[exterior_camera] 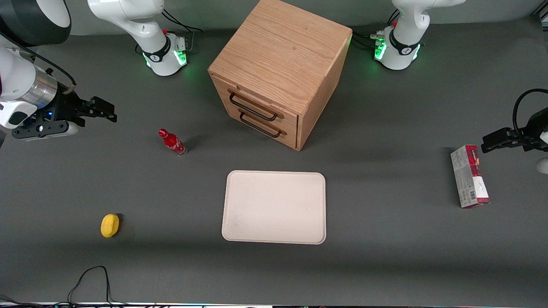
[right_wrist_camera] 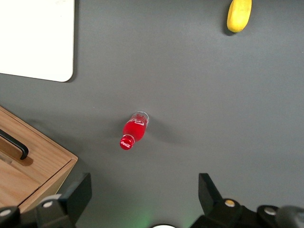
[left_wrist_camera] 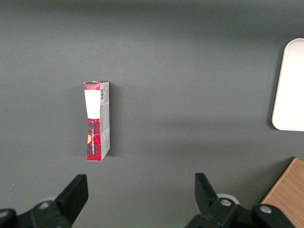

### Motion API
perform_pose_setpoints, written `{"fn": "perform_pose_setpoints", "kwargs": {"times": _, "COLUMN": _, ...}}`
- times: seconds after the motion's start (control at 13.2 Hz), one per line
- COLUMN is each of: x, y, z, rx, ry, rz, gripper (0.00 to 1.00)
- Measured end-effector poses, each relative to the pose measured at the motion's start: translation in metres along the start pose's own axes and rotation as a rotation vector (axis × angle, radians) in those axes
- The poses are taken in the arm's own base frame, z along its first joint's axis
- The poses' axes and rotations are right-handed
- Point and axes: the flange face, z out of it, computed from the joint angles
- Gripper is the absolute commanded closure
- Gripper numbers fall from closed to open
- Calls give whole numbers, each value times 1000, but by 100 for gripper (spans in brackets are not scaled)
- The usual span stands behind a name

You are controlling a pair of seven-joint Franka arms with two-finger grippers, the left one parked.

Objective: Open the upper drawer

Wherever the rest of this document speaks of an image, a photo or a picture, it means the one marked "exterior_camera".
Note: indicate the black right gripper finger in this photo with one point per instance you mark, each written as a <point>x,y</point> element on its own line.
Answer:
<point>102,107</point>
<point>100,116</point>

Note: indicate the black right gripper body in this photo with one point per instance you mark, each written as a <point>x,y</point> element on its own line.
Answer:
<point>65,107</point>

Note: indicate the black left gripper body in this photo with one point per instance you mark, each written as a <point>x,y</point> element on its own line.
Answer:
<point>532,131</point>

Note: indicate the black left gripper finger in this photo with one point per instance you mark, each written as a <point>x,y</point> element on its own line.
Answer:
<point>498,136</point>
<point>505,144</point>

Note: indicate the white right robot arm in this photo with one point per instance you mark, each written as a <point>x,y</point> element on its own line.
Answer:
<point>128,17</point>

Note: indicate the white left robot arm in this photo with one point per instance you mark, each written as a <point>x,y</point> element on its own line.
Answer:
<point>404,42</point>

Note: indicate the oak wooden drawer cabinet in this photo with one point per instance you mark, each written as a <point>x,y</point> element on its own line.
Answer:
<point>282,47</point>

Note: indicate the red and grey carton box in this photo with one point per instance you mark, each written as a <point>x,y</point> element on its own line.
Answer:
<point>469,179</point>

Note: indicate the red soda bottle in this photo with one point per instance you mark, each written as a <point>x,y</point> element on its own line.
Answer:
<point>172,143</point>

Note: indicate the yellow sponge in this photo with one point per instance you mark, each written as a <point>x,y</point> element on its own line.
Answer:
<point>109,225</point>

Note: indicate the beige plastic tray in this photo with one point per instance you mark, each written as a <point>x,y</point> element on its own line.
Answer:
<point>274,207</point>

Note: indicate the white wrist camera black mount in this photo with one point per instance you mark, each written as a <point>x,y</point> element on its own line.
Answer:
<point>38,129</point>

